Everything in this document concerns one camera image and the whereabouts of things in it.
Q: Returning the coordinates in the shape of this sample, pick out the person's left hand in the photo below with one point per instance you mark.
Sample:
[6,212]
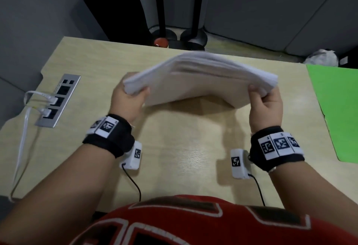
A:
[126,105]

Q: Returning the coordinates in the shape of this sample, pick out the person's right hand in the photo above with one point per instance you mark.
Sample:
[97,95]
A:
[267,113]

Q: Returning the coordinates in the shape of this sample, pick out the green folder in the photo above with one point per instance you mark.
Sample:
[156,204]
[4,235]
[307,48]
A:
[335,108]

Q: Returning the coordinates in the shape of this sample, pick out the pile of white papers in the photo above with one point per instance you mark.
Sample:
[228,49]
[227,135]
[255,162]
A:
[195,85]

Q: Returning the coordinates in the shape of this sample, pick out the person's left forearm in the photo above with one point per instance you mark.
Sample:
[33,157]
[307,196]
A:
[56,194]

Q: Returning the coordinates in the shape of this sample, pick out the person's right forearm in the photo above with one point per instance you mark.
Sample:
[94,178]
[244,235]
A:
[316,197]

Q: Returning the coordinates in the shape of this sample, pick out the person's red shirt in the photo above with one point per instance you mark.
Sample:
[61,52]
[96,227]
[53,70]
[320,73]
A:
[195,225]

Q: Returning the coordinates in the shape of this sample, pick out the black marker wristband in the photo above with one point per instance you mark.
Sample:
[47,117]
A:
[260,161]
[120,141]

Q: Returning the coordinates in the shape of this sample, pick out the red round cap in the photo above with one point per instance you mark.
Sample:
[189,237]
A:
[160,42]

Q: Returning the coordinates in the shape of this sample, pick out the white plastic bag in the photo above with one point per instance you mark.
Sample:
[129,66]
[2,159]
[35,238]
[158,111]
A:
[321,57]

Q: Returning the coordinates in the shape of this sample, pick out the silver desk socket panel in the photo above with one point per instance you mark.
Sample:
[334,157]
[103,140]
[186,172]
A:
[44,123]

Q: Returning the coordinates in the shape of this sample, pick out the black bag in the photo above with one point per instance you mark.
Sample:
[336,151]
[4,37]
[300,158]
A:
[353,60]

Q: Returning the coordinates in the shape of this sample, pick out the black chair back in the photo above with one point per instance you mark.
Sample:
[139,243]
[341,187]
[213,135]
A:
[117,4]

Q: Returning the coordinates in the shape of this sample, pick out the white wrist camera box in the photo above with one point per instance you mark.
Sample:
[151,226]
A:
[132,163]
[239,172]

